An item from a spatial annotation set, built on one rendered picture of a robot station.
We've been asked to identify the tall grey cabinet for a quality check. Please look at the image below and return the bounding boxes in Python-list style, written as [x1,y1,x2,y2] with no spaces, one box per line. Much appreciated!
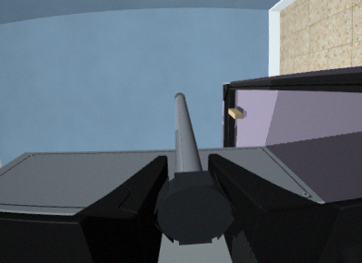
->
[0,146,323,213]

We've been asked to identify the tan rectangular block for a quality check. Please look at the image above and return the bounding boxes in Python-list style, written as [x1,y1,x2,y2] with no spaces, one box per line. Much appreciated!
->
[228,109,243,119]

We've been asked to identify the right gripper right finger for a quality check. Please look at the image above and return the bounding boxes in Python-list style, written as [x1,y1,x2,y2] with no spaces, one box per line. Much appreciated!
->
[208,154,362,263]

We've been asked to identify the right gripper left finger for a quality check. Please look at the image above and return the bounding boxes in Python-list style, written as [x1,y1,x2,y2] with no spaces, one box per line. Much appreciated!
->
[0,155,168,263]

